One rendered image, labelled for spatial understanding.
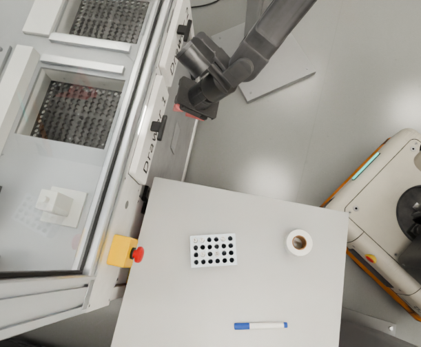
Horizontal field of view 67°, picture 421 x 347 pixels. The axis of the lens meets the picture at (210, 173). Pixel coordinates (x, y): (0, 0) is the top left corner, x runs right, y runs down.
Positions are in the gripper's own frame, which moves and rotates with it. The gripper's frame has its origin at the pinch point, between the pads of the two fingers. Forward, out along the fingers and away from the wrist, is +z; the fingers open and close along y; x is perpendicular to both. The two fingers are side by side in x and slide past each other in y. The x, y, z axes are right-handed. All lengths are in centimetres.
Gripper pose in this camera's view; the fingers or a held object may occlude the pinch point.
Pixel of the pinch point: (181, 109)
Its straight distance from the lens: 80.5
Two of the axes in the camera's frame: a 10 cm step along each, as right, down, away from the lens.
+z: -5.2, 1.4, 8.4
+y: -8.3, -2.9, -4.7
